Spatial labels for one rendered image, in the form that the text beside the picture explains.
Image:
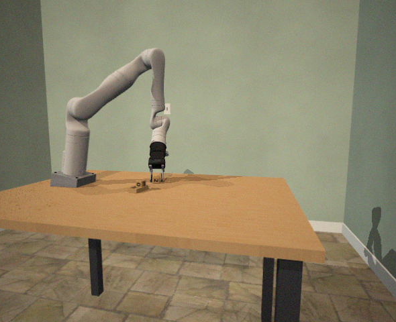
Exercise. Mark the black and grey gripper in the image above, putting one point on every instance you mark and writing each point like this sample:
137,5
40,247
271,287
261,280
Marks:
157,154

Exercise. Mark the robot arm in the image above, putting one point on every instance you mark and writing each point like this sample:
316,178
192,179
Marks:
79,110

